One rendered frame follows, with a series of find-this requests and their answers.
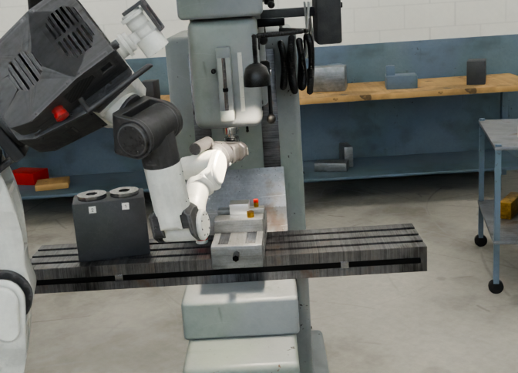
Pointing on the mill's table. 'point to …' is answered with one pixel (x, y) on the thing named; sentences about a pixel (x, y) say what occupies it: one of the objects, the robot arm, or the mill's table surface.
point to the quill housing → (204, 116)
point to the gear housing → (219, 1)
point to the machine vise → (252, 246)
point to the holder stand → (110, 223)
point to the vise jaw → (238, 223)
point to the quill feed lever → (269, 95)
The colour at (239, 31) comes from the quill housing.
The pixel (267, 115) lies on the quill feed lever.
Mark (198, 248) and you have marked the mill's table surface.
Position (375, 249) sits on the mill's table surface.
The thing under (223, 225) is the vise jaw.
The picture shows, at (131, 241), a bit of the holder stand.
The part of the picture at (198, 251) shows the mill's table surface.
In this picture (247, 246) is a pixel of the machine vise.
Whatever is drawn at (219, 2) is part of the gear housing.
